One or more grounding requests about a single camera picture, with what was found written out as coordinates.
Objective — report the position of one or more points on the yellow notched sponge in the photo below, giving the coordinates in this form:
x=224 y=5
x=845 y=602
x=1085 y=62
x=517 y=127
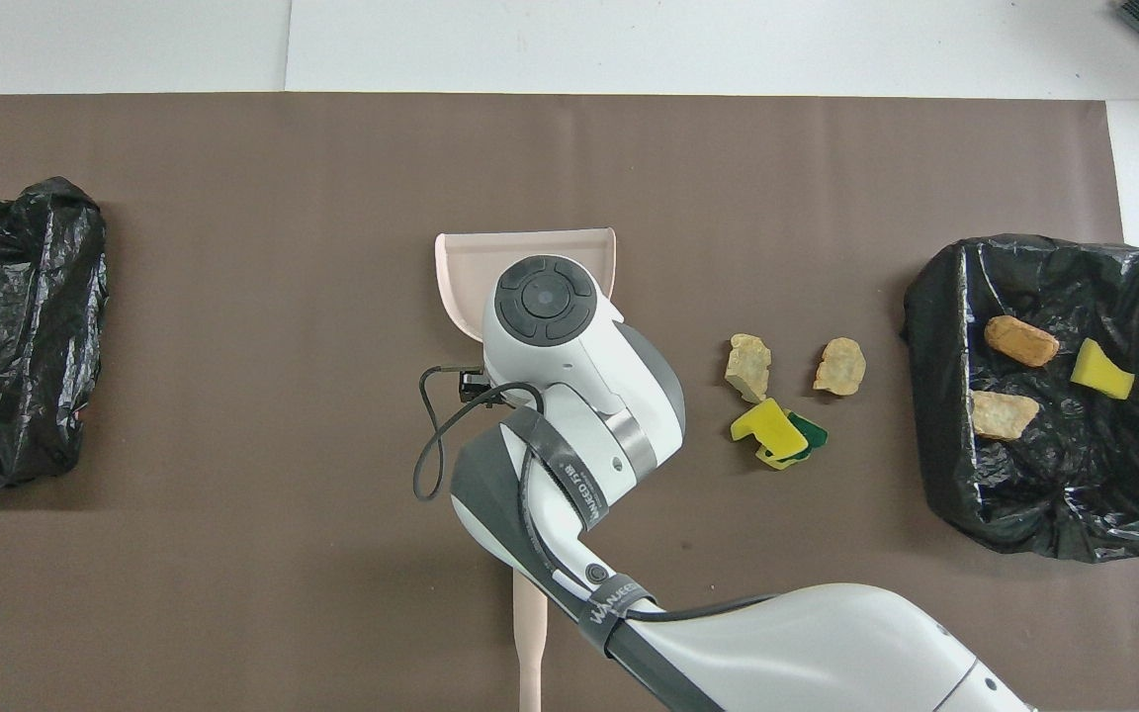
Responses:
x=767 y=425

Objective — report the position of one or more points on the brown paper table mat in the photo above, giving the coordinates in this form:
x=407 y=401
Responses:
x=233 y=297

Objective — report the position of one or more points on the beige hand brush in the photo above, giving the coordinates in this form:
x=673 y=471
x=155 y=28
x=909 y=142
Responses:
x=530 y=653

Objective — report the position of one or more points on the sliced bread loaf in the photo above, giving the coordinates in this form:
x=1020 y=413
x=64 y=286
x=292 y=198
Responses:
x=1003 y=414

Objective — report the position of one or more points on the pink plastic dustpan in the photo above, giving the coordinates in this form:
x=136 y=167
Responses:
x=476 y=262

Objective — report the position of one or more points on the pale yellow food piece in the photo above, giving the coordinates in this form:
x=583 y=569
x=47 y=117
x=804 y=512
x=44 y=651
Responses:
x=747 y=366
x=839 y=366

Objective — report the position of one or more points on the brown bread roll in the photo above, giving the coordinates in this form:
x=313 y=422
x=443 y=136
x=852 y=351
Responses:
x=1021 y=341

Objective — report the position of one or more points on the small yellow green sponge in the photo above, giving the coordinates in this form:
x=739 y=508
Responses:
x=1101 y=370

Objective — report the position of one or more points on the bin lined with black bag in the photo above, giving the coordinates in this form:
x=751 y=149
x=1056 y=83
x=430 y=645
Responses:
x=6 y=326
x=1084 y=485

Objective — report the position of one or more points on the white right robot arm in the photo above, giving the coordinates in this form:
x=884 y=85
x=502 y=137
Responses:
x=569 y=376

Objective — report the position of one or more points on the dark green backed sponge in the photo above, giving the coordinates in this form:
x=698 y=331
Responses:
x=809 y=432

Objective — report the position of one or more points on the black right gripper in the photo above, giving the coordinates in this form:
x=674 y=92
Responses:
x=474 y=386

